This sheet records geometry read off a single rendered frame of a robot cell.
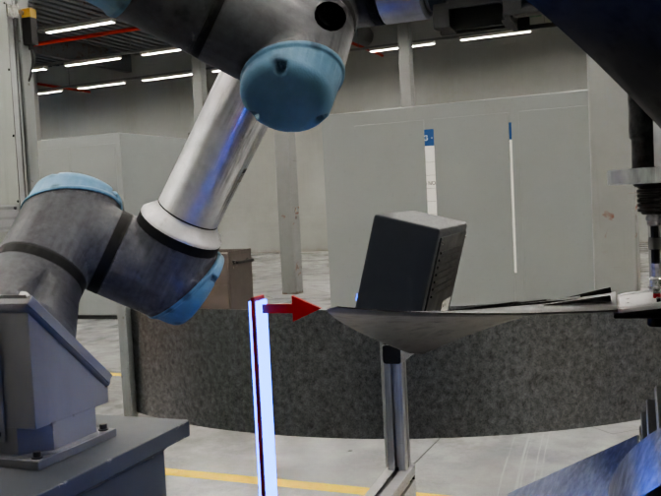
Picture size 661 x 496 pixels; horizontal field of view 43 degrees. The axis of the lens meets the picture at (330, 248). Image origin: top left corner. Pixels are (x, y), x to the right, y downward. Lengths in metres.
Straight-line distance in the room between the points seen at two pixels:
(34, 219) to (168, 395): 1.95
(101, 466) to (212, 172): 0.38
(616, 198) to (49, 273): 4.23
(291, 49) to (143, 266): 0.52
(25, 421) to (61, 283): 0.17
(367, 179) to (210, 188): 6.15
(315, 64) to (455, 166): 6.33
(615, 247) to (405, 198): 2.51
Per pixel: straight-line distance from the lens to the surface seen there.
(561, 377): 2.68
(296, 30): 0.66
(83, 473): 0.97
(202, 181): 1.07
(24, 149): 2.83
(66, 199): 1.12
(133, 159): 10.56
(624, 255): 5.04
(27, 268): 1.06
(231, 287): 7.47
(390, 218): 1.33
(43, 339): 0.99
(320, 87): 0.64
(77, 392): 1.04
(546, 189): 6.81
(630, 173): 0.68
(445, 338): 0.83
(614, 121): 5.04
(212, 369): 2.82
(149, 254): 1.10
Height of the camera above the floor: 1.27
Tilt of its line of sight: 3 degrees down
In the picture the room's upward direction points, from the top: 3 degrees counter-clockwise
